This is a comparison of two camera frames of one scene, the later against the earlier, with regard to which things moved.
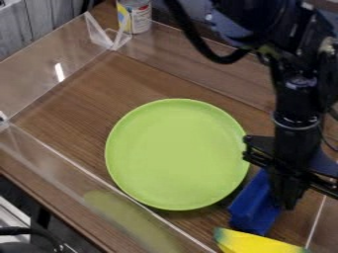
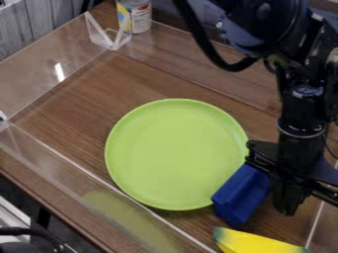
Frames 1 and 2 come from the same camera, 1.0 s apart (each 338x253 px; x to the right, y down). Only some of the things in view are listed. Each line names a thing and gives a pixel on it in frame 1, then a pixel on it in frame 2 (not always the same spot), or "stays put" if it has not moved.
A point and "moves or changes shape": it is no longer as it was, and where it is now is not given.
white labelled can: [133, 16] stays put
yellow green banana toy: [239, 241] stays put
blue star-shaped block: [254, 208] moves or changes shape
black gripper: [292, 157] stays put
